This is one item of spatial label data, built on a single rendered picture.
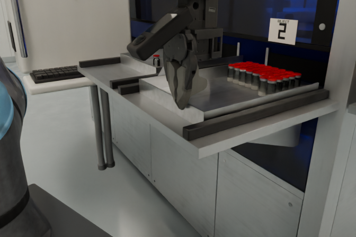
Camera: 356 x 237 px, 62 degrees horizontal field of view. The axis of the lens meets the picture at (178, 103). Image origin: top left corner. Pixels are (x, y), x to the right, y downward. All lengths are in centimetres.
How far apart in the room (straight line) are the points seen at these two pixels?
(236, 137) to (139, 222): 120
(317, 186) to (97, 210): 122
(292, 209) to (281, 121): 41
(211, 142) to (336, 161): 41
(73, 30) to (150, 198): 101
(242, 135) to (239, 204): 63
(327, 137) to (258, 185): 31
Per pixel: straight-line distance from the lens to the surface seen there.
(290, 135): 81
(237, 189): 111
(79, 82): 117
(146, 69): 90
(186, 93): 53
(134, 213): 171
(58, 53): 137
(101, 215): 174
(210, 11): 54
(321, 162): 84
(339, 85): 76
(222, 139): 50
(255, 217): 109
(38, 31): 135
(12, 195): 38
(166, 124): 55
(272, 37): 85
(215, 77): 86
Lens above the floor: 111
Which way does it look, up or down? 20 degrees down
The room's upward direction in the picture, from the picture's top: straight up
